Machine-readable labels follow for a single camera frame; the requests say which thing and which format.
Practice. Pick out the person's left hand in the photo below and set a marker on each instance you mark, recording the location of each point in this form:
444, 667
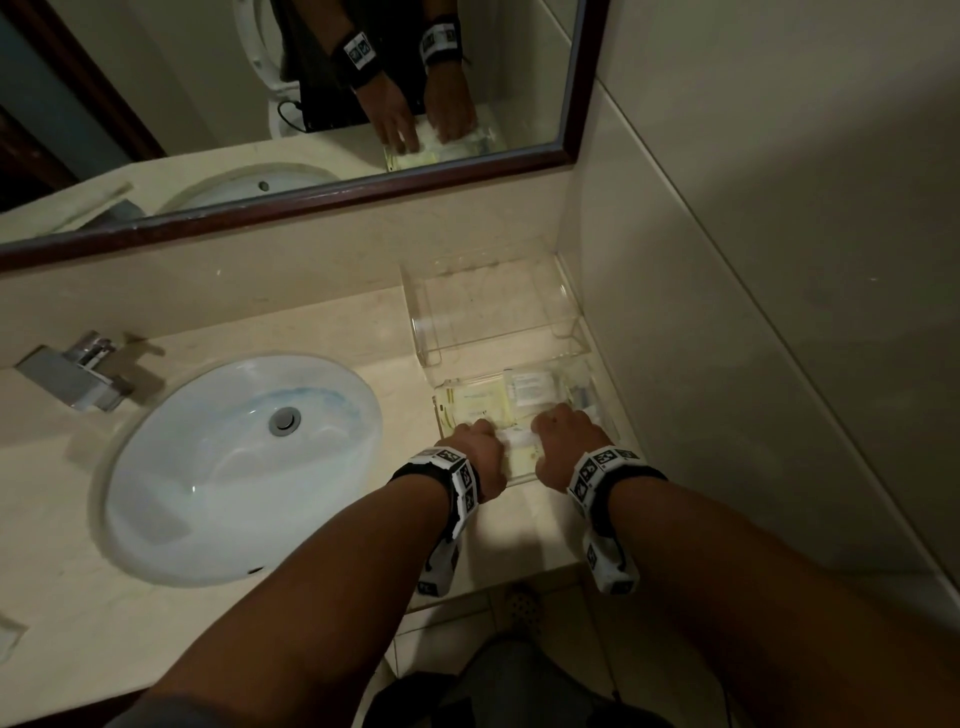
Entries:
480, 454

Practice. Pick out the person's right hand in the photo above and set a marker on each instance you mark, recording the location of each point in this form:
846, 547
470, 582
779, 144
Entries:
570, 442

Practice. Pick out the bundle of striped toiletry sachets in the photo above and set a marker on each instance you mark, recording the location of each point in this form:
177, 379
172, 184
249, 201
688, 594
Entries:
487, 405

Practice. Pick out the clear acrylic amenity tray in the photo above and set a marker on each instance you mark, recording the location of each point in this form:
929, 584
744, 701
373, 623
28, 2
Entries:
450, 397

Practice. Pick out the person's right forearm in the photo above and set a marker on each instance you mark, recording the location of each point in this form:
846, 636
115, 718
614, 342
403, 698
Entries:
787, 600

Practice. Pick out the person's left forearm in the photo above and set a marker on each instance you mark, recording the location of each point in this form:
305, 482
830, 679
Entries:
300, 600

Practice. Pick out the white perforated slipper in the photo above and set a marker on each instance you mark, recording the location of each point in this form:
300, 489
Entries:
521, 606

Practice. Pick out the metal sink drain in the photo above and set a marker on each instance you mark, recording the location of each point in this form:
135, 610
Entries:
285, 421

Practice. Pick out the dark trousers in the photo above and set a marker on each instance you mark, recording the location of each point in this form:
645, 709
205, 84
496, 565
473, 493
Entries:
510, 690

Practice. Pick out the white sink basin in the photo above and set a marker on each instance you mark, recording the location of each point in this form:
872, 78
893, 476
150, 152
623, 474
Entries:
225, 465

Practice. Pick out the wooden framed mirror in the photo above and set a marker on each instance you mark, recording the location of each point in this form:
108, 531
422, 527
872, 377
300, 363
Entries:
585, 75

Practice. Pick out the grey shirt sleeve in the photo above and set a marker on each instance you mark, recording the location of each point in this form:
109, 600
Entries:
165, 714

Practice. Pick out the chrome faucet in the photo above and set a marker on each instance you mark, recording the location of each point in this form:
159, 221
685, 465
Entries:
71, 375

